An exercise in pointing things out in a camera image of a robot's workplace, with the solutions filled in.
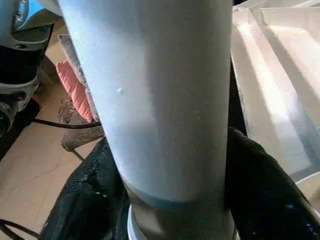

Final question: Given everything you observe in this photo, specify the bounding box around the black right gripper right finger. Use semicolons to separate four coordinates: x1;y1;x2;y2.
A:
225;127;316;240

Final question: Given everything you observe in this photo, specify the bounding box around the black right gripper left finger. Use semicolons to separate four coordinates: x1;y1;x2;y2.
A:
39;138;131;240

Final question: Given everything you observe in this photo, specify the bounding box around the white plastic table top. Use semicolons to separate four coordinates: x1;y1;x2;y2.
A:
229;0;320;197

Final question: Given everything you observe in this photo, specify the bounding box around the white plastic table leg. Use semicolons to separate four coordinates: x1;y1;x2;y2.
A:
56;0;238;240

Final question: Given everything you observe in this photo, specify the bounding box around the pink cushion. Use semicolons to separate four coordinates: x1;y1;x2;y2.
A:
55;59;94;124

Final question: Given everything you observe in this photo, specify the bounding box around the black cable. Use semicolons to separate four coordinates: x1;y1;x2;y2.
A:
0;218;41;239
33;117;101;131

